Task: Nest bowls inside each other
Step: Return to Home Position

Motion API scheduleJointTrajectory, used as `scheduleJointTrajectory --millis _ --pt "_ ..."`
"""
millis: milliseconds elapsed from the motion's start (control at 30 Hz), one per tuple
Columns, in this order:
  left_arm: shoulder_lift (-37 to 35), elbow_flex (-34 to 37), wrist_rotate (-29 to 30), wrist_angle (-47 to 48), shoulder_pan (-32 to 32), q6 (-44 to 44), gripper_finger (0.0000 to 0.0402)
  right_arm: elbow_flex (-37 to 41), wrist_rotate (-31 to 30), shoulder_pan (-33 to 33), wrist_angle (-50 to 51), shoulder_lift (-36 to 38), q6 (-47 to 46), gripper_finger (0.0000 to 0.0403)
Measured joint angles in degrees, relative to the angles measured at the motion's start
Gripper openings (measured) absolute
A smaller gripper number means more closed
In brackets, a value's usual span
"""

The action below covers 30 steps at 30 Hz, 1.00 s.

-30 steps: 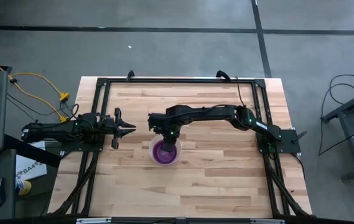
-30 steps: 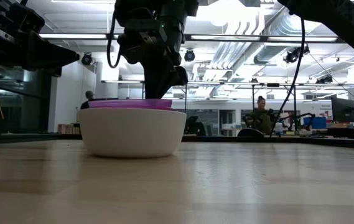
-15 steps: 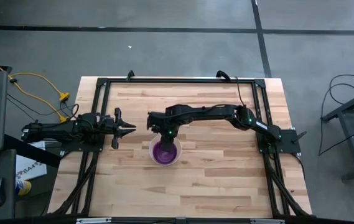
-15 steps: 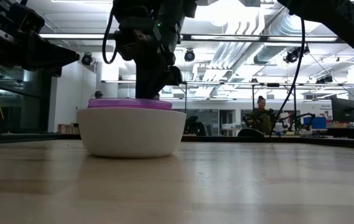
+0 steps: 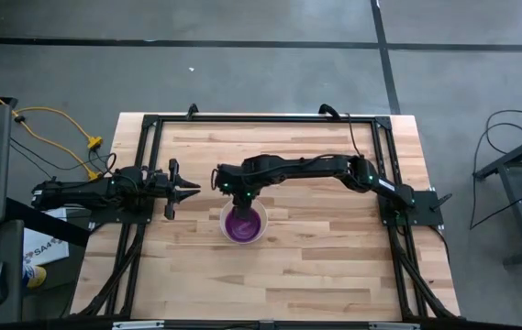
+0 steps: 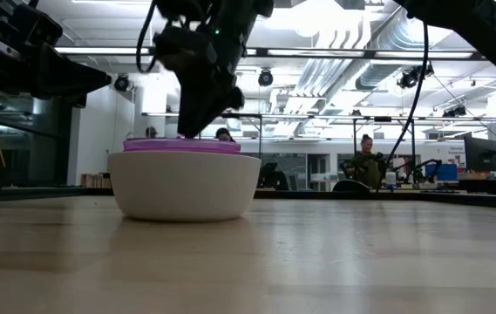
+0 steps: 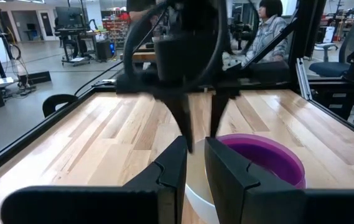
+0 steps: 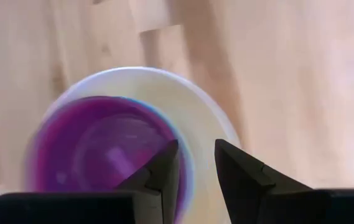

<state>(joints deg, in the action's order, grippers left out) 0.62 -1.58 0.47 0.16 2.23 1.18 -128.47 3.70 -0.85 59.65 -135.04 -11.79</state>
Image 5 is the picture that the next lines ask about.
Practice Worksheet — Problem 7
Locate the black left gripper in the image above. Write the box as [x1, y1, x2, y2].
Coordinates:
[150, 158, 202, 221]

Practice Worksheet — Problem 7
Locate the purple translucent plastic bowl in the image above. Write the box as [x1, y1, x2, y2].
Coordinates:
[224, 206, 263, 243]

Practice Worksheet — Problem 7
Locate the white plastic bowl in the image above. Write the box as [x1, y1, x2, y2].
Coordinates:
[218, 197, 270, 246]

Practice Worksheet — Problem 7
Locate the black diagonal bar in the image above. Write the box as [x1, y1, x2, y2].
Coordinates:
[5, 196, 93, 249]

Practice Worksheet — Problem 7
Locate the yellow and blue object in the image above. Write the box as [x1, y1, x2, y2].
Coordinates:
[22, 264, 48, 290]

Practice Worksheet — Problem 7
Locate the grey metal table stand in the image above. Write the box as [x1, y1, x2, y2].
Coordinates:
[472, 126, 522, 268]

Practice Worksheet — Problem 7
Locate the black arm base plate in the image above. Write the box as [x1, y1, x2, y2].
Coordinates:
[378, 189, 446, 227]
[86, 200, 155, 226]

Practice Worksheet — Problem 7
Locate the black aluminium table frame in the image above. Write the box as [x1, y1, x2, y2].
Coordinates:
[70, 112, 461, 323]

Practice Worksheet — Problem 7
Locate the yellow extension cable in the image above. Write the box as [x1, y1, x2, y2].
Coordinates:
[0, 76, 105, 182]
[12, 105, 104, 150]

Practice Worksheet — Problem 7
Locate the silver aluminium bracket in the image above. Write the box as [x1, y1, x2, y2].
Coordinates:
[112, 320, 166, 330]
[367, 322, 421, 330]

